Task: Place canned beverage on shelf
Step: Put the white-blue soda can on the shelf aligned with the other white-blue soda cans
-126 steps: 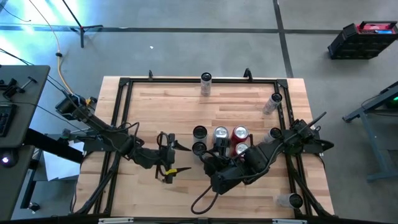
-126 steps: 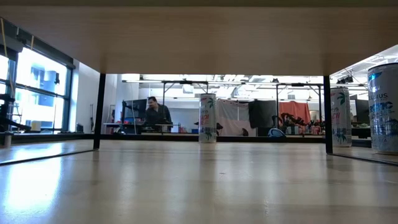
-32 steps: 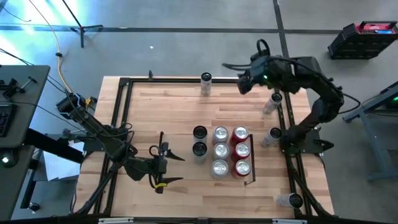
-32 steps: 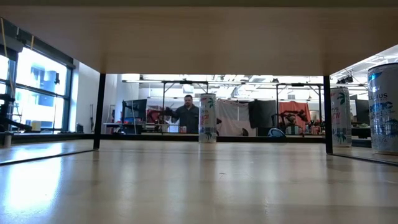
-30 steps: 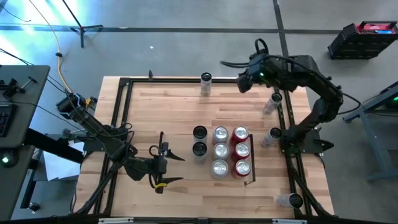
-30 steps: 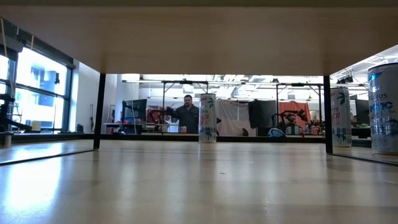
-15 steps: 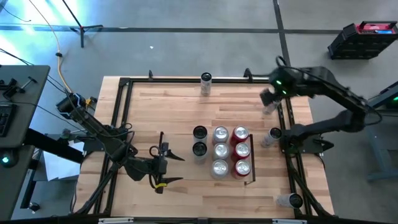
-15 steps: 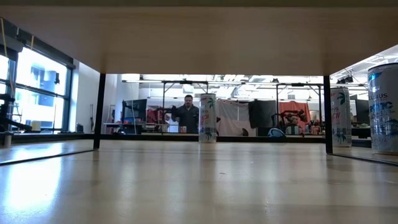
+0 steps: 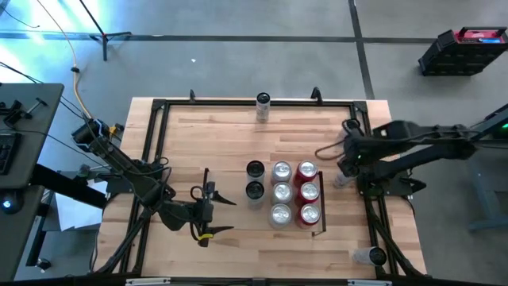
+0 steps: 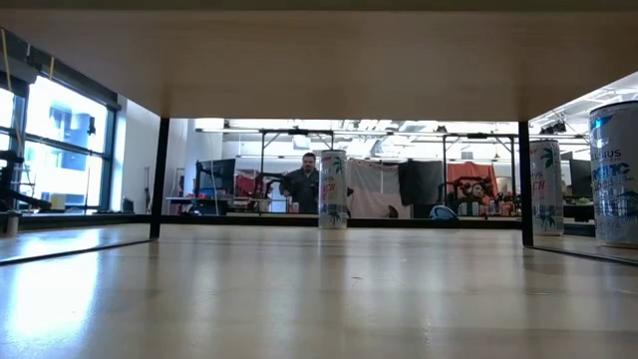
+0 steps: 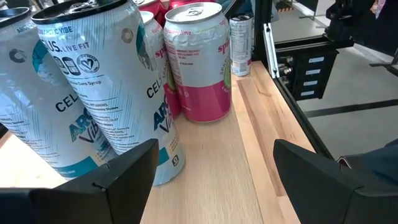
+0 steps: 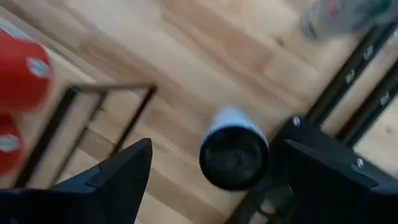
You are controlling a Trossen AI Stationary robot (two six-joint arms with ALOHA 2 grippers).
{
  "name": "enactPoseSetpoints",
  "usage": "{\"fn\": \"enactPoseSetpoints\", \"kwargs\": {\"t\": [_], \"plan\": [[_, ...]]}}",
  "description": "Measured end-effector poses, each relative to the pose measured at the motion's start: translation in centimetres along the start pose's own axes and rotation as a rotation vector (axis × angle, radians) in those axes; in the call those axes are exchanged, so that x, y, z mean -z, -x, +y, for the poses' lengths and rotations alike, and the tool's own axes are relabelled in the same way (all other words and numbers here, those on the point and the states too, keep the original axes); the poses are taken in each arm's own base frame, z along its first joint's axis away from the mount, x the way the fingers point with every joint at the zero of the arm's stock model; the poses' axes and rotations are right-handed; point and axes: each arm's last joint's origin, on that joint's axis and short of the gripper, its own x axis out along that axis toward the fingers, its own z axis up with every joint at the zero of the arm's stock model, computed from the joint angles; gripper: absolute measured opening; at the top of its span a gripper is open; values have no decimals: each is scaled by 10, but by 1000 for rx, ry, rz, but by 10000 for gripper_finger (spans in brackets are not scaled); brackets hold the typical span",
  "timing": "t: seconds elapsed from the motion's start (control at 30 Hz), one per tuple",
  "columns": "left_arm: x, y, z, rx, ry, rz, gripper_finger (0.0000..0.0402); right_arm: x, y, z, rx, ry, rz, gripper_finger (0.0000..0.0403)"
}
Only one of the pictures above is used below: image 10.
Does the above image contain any black metal table frame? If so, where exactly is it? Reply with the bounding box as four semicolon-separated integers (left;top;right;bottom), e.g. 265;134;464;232
0;211;597;238

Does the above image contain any window with black frame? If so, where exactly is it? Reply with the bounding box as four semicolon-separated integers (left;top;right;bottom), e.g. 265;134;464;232
0;74;119;213

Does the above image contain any person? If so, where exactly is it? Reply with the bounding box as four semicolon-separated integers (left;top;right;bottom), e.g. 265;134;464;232
277;152;321;215

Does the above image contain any white slim can blue palm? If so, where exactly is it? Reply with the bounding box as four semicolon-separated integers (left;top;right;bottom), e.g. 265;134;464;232
589;100;638;249

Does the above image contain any black computer monitor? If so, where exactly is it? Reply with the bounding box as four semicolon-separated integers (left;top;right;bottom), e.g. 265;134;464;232
194;158;237;200
560;152;594;198

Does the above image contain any wooden shelf with black legs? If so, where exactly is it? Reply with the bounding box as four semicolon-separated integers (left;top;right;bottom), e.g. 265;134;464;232
0;7;638;268

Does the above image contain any black hanging cloth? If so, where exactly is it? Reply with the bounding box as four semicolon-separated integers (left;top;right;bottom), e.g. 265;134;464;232
397;159;445;206

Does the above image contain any background work table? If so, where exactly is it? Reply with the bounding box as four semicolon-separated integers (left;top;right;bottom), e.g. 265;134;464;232
165;195;292;216

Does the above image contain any black metal rack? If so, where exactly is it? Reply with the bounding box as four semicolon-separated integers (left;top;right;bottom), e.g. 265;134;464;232
441;132;519;174
195;128;335;174

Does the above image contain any white slim can green palm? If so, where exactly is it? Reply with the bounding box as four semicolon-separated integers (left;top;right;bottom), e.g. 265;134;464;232
528;139;565;237
318;149;349;230

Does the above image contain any white and blue rounded object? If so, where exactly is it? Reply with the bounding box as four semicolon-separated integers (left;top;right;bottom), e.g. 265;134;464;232
428;203;458;221

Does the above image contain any red hanging cloth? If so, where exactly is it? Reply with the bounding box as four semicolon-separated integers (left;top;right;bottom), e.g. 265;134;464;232
447;161;498;200

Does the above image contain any white hanging cloth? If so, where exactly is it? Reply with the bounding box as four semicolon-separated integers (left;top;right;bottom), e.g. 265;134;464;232
347;158;413;219

